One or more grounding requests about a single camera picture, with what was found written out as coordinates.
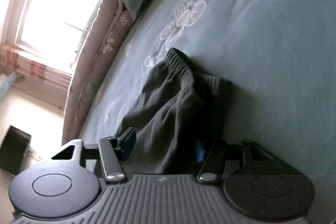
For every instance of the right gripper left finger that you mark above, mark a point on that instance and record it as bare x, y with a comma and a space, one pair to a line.
71, 180

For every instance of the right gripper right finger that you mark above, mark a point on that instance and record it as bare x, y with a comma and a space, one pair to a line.
255, 182

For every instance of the dark green trousers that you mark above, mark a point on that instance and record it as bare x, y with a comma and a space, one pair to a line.
179, 113

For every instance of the green floral bed sheet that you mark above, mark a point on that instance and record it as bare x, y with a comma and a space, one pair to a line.
280, 57

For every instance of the folded pink floral quilt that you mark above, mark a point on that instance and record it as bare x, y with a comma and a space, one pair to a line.
110, 27

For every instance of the wall mounted television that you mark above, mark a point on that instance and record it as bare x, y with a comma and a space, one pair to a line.
14, 149

